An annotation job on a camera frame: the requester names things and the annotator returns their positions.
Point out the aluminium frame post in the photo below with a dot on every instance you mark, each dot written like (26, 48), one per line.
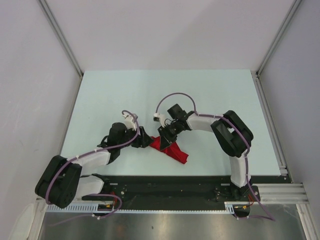
(52, 20)
(279, 35)

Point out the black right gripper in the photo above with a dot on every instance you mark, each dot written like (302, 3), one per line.
(166, 139)

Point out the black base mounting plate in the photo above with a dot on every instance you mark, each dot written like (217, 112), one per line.
(168, 192)

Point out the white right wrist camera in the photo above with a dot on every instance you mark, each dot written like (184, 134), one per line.
(160, 118)

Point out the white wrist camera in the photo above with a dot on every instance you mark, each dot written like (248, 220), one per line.
(130, 121)
(160, 118)

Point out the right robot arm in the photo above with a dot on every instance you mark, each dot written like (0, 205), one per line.
(232, 134)

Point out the red cloth napkin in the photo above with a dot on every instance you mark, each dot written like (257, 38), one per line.
(172, 151)

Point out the left aluminium frame post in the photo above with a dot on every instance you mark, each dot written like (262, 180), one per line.
(52, 20)

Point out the right aluminium frame post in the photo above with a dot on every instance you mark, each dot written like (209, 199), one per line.
(279, 35)

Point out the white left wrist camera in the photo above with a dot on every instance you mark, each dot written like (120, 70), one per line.
(130, 121)

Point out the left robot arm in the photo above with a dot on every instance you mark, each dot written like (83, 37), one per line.
(65, 179)

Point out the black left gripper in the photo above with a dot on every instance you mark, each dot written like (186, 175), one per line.
(142, 140)

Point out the white slotted cable duct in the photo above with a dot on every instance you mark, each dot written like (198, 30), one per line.
(99, 208)

